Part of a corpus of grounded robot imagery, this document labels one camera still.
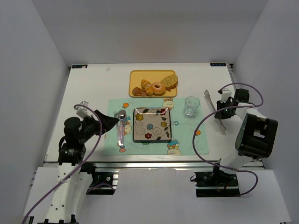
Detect metal tongs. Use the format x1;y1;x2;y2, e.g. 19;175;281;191
204;90;226;132

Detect small brown bread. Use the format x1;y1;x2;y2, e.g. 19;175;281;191
132;87;147;97

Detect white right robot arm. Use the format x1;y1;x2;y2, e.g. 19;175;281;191
213;89;278;178

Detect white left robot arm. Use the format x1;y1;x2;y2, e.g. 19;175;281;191
44;110;119;224

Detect seeded bread slice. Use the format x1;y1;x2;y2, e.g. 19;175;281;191
160;74;178;91

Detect clear drinking glass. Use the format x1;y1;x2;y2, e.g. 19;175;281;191
184;96;200;117

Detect square floral plate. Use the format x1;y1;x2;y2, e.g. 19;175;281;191
132;107;172;142

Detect right blue table label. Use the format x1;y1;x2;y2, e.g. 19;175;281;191
210;63;227;67

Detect blue table label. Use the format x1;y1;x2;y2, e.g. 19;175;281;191
71;64;88;69
210;63;227;67

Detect green cartoon placemat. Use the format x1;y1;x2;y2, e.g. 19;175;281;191
103;98;209;155

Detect striped croissant roll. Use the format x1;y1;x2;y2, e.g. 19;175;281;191
141;79;153;96

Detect yellow plastic tray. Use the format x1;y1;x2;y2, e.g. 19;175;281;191
128;70;178;98

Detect orange glazed donut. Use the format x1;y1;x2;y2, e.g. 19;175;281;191
152;82;166;96

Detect left blue table label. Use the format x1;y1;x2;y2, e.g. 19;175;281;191
71;64;88;69

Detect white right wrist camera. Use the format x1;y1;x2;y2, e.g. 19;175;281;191
218;88;232;103

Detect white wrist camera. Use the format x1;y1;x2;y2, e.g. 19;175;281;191
218;88;232;103
74;101;91;119

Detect fork with pink handle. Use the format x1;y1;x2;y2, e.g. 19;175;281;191
114;111;121;147

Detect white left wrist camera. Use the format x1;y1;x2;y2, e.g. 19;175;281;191
74;101;91;119

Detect spoon with pink handle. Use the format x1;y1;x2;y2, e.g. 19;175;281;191
118;110;126;148

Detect knife with pink handle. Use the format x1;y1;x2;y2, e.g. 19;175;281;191
122;112;127;148

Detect aluminium table rail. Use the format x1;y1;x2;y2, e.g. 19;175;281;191
44;159;264;169

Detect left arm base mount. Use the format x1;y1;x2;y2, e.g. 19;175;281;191
80;162;116;195

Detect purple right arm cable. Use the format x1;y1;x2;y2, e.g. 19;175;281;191
192;82;265;196

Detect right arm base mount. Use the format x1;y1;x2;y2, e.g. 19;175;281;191
190;172;240;198

